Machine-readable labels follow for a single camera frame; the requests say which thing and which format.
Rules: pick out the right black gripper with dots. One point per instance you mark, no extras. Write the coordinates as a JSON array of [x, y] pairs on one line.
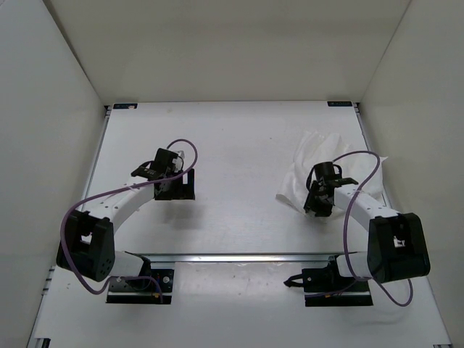
[[311, 205]]

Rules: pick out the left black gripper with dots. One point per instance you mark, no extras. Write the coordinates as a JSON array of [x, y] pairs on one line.
[[185, 190]]

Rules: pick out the white pleated skirt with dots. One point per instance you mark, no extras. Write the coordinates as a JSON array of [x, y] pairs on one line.
[[314, 148]]

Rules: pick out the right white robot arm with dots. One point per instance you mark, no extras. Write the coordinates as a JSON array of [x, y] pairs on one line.
[[396, 243]]

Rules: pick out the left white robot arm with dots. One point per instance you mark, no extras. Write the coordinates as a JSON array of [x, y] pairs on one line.
[[88, 239]]

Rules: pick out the left blue corner label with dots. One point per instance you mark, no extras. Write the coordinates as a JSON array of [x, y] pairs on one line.
[[125, 106]]

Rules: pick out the blue corner label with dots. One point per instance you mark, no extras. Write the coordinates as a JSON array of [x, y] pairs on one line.
[[339, 103], [125, 106]]

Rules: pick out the right blue corner label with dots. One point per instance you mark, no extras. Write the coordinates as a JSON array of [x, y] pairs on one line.
[[339, 103]]

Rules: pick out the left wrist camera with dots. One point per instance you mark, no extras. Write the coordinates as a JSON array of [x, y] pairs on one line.
[[179, 161]]

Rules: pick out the aluminium front rail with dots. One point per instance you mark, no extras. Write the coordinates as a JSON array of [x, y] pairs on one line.
[[238, 258]]

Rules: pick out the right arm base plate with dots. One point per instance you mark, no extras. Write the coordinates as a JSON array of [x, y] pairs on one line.
[[325, 287]]

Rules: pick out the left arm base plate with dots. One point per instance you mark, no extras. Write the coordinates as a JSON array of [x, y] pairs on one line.
[[143, 292]]

